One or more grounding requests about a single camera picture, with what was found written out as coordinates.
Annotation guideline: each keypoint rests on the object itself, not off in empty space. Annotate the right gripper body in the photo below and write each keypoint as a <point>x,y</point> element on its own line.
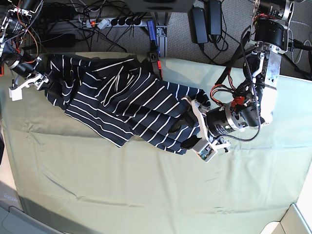
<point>38,80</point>

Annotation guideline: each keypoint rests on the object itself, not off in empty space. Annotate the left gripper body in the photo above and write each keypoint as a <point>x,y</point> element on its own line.
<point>214,123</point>

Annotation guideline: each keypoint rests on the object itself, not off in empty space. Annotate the navy white striped T-shirt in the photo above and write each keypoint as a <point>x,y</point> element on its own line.
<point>118,99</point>

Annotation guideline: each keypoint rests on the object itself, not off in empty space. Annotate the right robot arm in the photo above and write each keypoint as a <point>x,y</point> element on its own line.
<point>15,24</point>

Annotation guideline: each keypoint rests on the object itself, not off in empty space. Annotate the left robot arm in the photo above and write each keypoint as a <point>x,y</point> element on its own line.
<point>251,104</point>

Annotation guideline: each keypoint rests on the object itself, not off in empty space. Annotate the grey power strip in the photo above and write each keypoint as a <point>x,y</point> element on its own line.
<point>103,23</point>

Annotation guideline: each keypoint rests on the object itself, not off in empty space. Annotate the green table cloth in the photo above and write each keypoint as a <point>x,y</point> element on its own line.
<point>71,179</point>

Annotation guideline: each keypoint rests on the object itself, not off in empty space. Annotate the black power adapter brick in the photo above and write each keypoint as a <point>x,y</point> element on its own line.
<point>197,23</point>

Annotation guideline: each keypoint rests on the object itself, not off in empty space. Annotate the black tripod stand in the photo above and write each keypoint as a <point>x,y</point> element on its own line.
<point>295,44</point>

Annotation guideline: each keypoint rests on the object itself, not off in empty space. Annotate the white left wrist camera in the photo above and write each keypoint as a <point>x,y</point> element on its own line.
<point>206,150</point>

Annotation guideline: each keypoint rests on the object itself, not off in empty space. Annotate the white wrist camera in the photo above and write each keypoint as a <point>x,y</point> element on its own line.
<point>16,93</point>
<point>206,150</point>

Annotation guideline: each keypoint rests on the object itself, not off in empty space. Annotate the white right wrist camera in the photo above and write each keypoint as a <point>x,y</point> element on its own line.
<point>16,93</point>

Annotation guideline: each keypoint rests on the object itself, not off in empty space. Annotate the aluminium frame rail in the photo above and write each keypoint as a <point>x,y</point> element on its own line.
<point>161,21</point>

